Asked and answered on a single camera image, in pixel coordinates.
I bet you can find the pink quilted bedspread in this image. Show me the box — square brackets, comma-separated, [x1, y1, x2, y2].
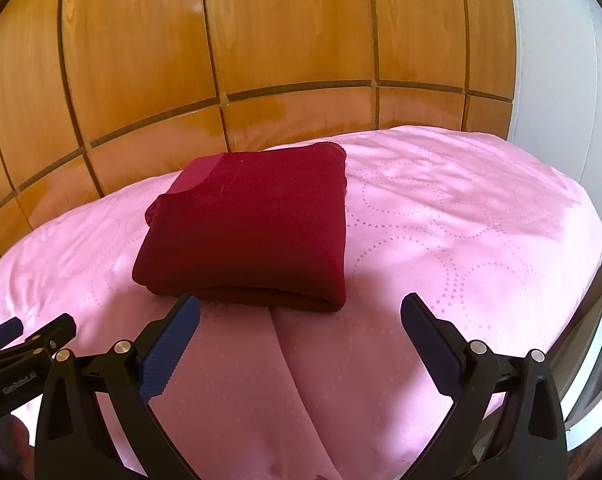
[0, 123, 602, 480]

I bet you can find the white upholstered headboard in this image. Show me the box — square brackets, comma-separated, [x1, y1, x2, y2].
[510, 0, 602, 208]

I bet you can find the dark red garment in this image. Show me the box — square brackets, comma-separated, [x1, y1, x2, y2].
[132, 142, 347, 313]

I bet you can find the wooden panelled wardrobe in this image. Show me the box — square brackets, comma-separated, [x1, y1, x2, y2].
[0, 0, 516, 257]

